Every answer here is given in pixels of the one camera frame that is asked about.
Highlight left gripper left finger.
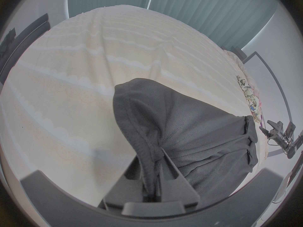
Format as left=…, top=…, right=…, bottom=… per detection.
left=98, top=154, right=149, bottom=209

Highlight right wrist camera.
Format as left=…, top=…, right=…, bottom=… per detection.
left=285, top=122, right=296, bottom=139

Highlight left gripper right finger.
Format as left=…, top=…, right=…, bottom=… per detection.
left=155, top=148, right=200, bottom=207

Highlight bed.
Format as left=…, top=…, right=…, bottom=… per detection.
left=0, top=5, right=269, bottom=208

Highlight dark grey shorts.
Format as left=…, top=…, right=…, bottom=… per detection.
left=112, top=78, right=258, bottom=201

